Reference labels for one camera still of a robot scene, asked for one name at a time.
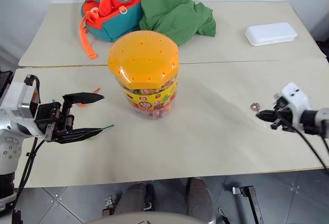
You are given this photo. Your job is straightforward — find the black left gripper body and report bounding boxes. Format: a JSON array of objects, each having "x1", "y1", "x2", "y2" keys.
[{"x1": 34, "y1": 101, "x2": 76, "y2": 142}]

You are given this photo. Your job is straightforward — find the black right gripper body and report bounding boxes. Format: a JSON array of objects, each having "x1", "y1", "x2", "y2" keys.
[{"x1": 269, "y1": 97, "x2": 297, "y2": 133}]

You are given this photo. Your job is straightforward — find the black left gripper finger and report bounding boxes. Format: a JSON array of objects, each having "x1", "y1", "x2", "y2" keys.
[
  {"x1": 62, "y1": 92, "x2": 105, "y2": 117},
  {"x1": 52, "y1": 127, "x2": 104, "y2": 145}
]

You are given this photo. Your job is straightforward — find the clear plastic lollipop jar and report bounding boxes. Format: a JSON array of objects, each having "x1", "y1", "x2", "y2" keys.
[{"x1": 117, "y1": 72, "x2": 179, "y2": 120}]

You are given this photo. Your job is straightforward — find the yellow jar lid with holes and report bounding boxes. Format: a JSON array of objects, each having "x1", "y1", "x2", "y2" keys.
[{"x1": 107, "y1": 29, "x2": 180, "y2": 86}]

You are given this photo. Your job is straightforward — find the black flat device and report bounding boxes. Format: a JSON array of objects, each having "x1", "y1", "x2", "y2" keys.
[{"x1": 0, "y1": 70, "x2": 14, "y2": 98}]

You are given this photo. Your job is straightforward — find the black table caster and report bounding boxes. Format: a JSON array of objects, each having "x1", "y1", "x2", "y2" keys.
[{"x1": 102, "y1": 195, "x2": 116, "y2": 217}]

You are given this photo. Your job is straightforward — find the white rectangular plastic box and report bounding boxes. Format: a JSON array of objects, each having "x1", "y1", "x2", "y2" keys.
[{"x1": 244, "y1": 22, "x2": 299, "y2": 47}]

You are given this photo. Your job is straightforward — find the teal and orange backpack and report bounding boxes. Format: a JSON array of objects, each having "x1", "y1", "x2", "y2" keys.
[{"x1": 78, "y1": 0, "x2": 144, "y2": 60}]

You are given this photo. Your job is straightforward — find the black metal table leg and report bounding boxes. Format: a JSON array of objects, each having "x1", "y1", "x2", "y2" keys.
[{"x1": 232, "y1": 185, "x2": 263, "y2": 224}]

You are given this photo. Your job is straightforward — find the green crumpled cloth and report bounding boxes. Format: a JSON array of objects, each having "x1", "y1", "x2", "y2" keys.
[{"x1": 139, "y1": 0, "x2": 217, "y2": 46}]

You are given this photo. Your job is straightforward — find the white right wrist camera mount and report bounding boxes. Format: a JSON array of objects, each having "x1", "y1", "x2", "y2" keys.
[{"x1": 273, "y1": 82, "x2": 313, "y2": 127}]

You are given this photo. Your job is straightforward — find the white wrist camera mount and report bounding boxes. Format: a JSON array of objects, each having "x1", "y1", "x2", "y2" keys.
[
  {"x1": 1, "y1": 81, "x2": 41, "y2": 120},
  {"x1": 273, "y1": 82, "x2": 313, "y2": 127}
]

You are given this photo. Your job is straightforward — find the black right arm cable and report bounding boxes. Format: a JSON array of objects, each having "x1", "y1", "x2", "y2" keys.
[{"x1": 280, "y1": 118, "x2": 329, "y2": 170}]

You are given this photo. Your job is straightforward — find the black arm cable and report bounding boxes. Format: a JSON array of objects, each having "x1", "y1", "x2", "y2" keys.
[
  {"x1": 11, "y1": 74, "x2": 49, "y2": 224},
  {"x1": 280, "y1": 118, "x2": 329, "y2": 170}
]

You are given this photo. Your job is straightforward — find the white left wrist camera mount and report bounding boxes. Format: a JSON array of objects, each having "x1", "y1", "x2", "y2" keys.
[{"x1": 1, "y1": 81, "x2": 41, "y2": 120}]

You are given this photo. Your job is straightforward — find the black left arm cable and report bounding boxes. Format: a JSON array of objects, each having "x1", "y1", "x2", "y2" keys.
[{"x1": 11, "y1": 74, "x2": 49, "y2": 224}]

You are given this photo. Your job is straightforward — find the black strap on floor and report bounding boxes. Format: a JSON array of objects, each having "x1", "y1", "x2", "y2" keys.
[{"x1": 217, "y1": 207, "x2": 230, "y2": 224}]

